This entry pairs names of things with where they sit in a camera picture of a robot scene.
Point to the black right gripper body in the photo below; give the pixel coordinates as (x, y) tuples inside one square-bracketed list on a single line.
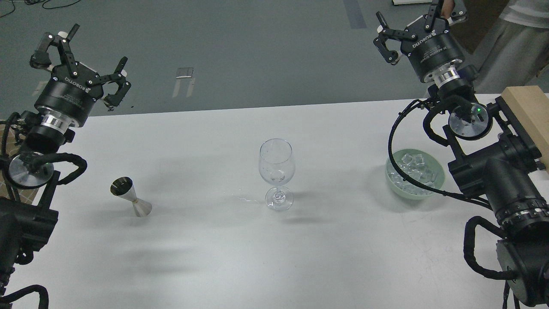
[(431, 48)]

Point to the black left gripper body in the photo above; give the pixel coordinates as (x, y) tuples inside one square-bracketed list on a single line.
[(69, 95)]

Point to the steel double jigger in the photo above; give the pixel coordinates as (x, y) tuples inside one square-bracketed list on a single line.
[(124, 187)]

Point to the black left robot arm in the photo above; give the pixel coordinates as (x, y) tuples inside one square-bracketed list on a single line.
[(32, 166)]

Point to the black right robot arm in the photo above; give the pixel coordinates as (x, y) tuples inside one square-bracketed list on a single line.
[(496, 146)]

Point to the pile of clear ice cubes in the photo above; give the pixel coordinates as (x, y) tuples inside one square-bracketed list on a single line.
[(418, 174)]

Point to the clear wine glass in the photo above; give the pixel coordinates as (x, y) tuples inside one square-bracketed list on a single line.
[(277, 167)]

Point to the tan checkered cushion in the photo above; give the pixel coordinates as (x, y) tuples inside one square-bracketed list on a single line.
[(19, 207)]

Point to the light wooden block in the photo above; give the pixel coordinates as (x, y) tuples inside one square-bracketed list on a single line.
[(530, 105)]

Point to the green bowl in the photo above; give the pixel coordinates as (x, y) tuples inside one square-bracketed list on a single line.
[(396, 189)]

